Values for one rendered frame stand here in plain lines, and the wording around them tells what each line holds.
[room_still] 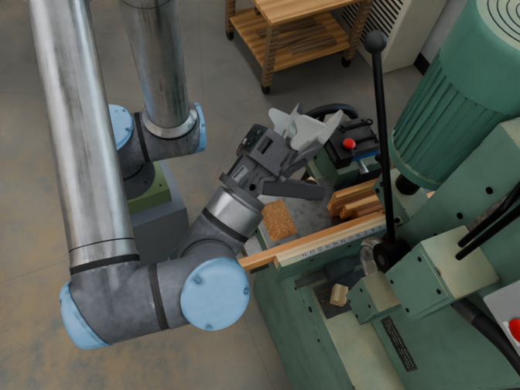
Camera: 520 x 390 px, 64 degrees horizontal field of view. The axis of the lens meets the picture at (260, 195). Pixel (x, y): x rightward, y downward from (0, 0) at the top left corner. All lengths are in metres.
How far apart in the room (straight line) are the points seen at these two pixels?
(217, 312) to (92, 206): 0.21
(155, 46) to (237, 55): 1.81
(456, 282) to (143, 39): 0.70
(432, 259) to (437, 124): 0.21
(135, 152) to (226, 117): 1.20
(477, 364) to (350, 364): 0.35
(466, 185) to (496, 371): 0.29
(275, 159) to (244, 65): 2.00
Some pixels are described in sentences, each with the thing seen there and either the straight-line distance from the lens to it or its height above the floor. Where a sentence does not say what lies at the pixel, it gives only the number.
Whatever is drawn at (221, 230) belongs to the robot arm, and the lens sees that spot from 0.65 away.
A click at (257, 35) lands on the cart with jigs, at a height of 0.18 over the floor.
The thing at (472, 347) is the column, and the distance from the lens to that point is 0.80.
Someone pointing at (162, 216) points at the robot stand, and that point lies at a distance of 1.43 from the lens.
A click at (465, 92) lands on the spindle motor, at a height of 1.42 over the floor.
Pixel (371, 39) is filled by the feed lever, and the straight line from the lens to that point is 0.68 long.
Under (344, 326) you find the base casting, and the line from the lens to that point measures 1.09.
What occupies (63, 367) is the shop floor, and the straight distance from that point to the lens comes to 1.94.
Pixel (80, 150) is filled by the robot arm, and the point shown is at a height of 1.36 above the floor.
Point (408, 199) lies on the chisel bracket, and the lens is 0.95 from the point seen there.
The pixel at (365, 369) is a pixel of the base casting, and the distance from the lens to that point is 1.08.
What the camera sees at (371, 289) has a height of 1.08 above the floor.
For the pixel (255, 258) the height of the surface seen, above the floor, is 0.94.
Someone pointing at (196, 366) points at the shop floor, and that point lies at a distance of 1.84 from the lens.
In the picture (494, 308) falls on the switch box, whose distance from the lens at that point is 0.61.
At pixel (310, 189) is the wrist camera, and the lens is 0.70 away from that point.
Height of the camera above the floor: 1.83
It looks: 61 degrees down
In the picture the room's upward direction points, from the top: 10 degrees clockwise
